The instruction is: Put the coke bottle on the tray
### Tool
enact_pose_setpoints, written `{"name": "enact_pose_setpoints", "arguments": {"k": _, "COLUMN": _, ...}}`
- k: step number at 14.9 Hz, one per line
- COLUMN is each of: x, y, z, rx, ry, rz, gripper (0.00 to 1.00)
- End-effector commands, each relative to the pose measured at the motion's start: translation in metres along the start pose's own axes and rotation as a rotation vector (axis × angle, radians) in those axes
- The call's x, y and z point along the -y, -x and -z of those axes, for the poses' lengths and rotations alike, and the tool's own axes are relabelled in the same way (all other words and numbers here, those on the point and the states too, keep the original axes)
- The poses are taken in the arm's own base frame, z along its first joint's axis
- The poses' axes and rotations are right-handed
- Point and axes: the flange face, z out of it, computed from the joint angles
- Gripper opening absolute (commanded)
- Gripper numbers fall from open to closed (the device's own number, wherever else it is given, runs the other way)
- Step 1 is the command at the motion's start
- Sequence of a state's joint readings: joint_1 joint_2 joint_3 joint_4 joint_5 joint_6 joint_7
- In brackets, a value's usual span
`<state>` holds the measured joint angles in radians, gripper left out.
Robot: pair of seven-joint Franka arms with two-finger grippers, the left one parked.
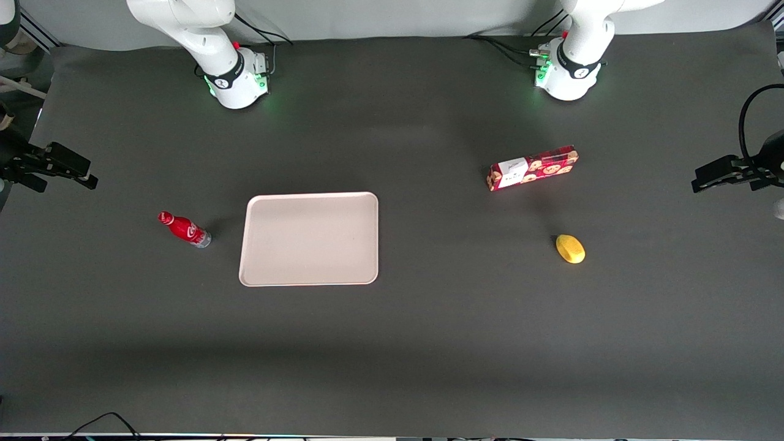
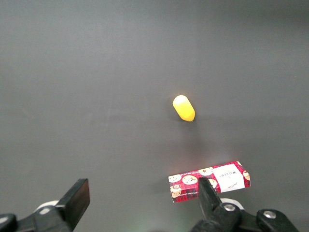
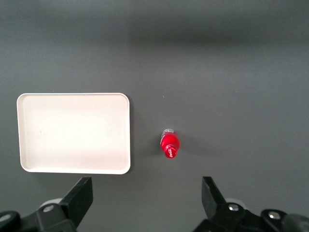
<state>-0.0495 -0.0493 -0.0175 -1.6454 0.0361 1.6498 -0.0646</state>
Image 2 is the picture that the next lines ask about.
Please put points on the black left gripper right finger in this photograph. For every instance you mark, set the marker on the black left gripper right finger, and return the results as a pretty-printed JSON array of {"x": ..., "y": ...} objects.
[{"x": 208, "y": 203}]

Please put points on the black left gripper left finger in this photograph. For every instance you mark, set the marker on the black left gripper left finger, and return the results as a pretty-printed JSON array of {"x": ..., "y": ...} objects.
[{"x": 76, "y": 198}]

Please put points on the red tartan cookie box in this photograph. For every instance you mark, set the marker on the red tartan cookie box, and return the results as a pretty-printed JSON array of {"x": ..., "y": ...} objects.
[{"x": 190, "y": 191}]

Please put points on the yellow lemon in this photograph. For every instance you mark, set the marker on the yellow lemon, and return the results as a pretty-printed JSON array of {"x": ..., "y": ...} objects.
[{"x": 183, "y": 108}]

